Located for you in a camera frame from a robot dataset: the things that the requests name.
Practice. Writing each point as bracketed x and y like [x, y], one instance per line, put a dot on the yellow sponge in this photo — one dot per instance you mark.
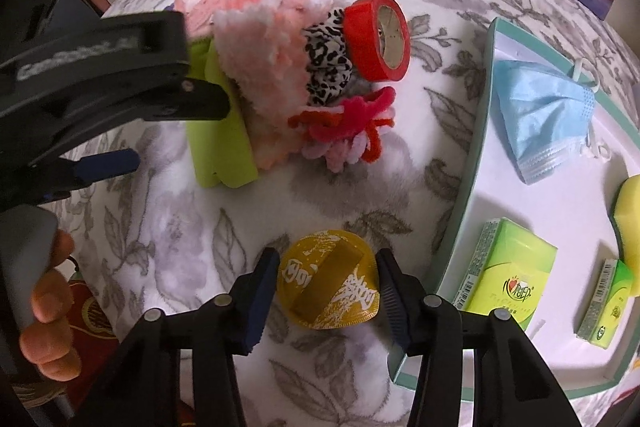
[631, 227]

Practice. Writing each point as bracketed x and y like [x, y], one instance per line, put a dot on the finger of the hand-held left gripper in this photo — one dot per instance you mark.
[205, 104]
[110, 164]

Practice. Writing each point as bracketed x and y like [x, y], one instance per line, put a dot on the green tissue pack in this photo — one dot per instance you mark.
[510, 272]
[607, 312]

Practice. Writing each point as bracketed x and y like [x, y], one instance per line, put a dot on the red patterned bag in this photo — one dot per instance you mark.
[95, 322]

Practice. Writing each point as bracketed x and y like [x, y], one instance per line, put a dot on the red pink yarn scrunchie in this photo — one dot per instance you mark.
[350, 117]

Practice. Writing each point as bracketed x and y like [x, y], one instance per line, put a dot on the round gold foil packet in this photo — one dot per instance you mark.
[325, 277]

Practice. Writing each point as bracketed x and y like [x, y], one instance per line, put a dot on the pink fluffy cloth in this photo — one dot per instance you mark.
[260, 57]

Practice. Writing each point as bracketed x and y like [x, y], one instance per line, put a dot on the lime green cloth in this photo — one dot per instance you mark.
[220, 147]

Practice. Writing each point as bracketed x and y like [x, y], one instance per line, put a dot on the blue face mask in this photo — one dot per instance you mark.
[535, 107]

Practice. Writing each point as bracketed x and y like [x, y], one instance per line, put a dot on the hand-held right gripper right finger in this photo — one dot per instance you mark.
[395, 302]

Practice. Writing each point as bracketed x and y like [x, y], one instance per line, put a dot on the teal shallow box tray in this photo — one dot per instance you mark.
[525, 207]

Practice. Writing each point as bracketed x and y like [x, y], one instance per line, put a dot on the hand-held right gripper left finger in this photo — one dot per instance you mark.
[262, 302]

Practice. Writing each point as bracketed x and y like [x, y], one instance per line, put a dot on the person's left hand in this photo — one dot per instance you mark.
[50, 302]

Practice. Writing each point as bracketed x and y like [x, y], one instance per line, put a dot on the red tape roll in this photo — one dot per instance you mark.
[365, 42]

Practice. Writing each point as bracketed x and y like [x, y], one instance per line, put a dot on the leopard print scrunchie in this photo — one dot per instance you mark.
[325, 57]

